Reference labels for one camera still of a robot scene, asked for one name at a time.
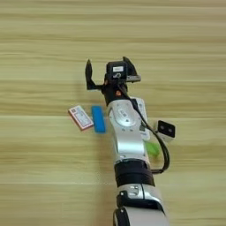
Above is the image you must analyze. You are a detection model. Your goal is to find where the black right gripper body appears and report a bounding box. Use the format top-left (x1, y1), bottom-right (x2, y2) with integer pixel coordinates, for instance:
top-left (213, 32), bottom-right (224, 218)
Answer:
top-left (94, 73), bottom-right (142, 106)

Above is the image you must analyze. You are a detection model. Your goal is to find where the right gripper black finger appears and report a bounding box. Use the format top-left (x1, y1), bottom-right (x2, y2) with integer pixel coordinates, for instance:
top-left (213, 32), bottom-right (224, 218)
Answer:
top-left (85, 58), bottom-right (104, 91)
top-left (122, 56), bottom-right (139, 77)

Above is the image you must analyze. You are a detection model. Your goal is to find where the small white box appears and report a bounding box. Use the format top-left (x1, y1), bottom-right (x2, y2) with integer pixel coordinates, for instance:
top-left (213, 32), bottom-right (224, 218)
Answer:
top-left (153, 119), bottom-right (177, 144)

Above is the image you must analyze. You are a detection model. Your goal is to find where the green rectangular block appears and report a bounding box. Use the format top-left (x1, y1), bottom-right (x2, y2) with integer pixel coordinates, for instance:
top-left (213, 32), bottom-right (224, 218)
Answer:
top-left (143, 139), bottom-right (162, 159)

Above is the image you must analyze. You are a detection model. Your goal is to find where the blue rectangular block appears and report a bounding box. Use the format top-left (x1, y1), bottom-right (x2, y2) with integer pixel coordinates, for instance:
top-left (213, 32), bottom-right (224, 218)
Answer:
top-left (90, 105), bottom-right (107, 134)

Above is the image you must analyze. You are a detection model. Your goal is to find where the red and white card box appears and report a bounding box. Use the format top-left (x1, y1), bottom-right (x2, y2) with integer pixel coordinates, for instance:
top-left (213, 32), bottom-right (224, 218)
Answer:
top-left (67, 104), bottom-right (94, 132)

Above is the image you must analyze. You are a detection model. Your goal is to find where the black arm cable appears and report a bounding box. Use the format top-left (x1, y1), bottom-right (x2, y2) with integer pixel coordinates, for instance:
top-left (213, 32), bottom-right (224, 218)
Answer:
top-left (117, 84), bottom-right (171, 175)

